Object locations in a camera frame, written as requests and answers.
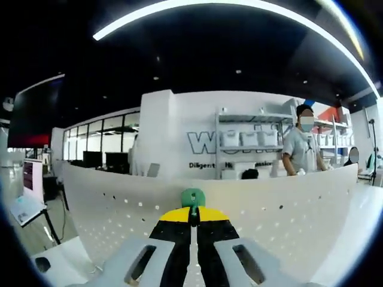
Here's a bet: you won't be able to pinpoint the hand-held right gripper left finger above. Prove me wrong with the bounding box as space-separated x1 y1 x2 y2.
88 206 193 287

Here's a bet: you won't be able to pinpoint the black tripod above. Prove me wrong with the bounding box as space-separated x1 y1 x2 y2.
363 107 383 187

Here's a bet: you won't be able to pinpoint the white metal storage shelf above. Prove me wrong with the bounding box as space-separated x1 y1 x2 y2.
214 103 354 180

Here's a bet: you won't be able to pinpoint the green hook assembly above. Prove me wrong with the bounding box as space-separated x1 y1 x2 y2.
180 187 207 228

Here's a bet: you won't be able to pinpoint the open laptop pink screen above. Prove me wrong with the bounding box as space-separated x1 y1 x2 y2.
8 159 48 227

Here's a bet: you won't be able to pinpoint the small table black legs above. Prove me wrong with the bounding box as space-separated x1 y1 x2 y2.
40 207 62 246

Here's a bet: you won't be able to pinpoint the ceiling light strip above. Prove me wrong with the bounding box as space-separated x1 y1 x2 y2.
92 0 381 97

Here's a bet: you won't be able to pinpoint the white perforated mounting plate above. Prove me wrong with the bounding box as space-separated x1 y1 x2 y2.
61 163 360 282

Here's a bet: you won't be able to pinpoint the black desk monitor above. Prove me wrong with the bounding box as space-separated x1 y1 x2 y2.
105 151 130 174
82 151 103 169

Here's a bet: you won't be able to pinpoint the black wall screen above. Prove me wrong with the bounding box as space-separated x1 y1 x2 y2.
7 74 66 149

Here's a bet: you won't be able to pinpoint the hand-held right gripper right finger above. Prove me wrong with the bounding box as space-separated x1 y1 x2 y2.
193 206 302 287

